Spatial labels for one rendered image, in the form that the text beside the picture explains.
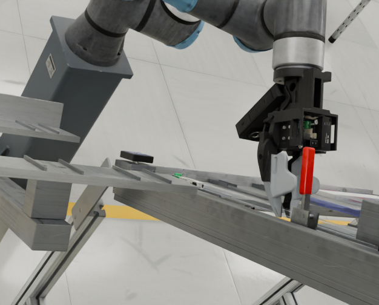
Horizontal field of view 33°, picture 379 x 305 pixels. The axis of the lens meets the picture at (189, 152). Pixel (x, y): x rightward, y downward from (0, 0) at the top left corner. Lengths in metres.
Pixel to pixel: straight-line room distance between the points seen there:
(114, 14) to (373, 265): 1.02
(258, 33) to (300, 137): 0.22
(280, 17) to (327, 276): 0.40
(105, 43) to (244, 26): 0.64
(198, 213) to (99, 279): 1.02
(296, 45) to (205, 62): 2.03
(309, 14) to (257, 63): 2.26
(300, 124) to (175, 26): 0.73
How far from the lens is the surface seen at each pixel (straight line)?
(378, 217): 0.74
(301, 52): 0.92
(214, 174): 1.26
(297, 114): 0.89
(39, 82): 1.75
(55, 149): 1.84
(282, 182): 0.91
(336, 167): 2.98
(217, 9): 0.99
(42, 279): 1.37
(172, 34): 1.57
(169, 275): 2.05
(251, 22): 1.01
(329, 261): 0.73
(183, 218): 0.97
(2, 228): 0.92
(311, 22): 0.94
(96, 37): 1.59
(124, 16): 1.55
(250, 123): 0.97
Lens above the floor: 1.52
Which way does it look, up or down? 39 degrees down
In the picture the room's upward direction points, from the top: 39 degrees clockwise
